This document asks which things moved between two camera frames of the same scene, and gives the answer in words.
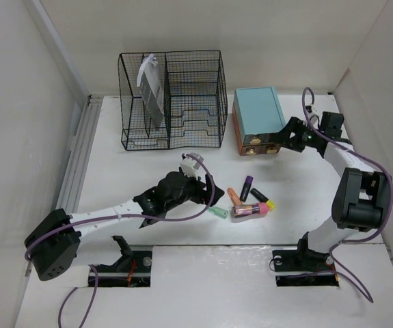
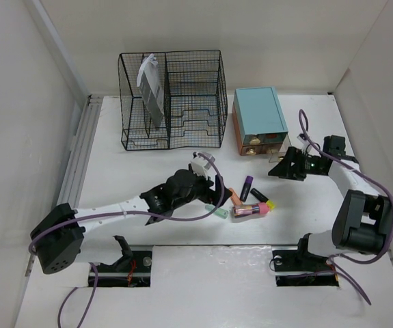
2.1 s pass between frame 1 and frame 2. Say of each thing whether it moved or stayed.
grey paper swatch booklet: stayed
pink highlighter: stayed
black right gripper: moved
